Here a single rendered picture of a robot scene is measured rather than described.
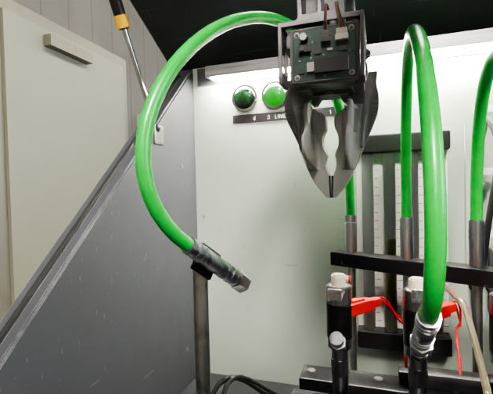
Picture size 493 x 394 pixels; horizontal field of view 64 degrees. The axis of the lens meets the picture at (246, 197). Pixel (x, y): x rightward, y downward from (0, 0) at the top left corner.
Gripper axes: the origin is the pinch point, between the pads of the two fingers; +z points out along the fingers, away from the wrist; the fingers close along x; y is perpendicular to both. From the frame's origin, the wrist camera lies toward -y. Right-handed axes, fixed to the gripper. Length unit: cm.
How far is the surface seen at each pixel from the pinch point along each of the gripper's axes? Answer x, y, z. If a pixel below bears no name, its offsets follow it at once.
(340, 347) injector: 0.3, -1.9, 17.2
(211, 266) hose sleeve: -11.8, 3.6, 8.1
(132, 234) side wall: -31.0, -10.4, 6.8
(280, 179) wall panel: -13.3, -32.4, -1.2
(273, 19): -7.3, -6.4, -20.1
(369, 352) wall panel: 2.3, -32.4, 30.1
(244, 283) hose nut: -9.7, -0.3, 10.6
